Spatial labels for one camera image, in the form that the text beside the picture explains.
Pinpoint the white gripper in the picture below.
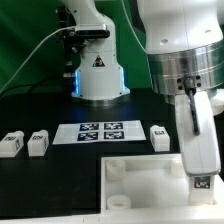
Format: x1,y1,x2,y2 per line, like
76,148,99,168
175,91,221,176

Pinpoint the white square tabletop tray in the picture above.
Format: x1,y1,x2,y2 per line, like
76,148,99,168
101,154,224,214

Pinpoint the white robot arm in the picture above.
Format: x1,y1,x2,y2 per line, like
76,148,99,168
61,0,224,176

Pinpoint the white sheet with tags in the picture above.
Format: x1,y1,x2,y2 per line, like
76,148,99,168
53,120,146,145

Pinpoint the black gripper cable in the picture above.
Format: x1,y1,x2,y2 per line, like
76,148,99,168
182,76,202,137

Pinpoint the white front rail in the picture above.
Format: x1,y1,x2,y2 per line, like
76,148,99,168
0,215,224,224

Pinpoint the white cable right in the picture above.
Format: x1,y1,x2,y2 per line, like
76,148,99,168
120,0,148,54

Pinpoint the white cable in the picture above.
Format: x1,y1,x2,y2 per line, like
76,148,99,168
0,26,78,95
120,0,148,54

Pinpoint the black cable on table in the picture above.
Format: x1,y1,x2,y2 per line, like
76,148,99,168
0,78,64,98

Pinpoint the white cable left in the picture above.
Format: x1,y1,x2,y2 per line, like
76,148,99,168
0,26,78,95

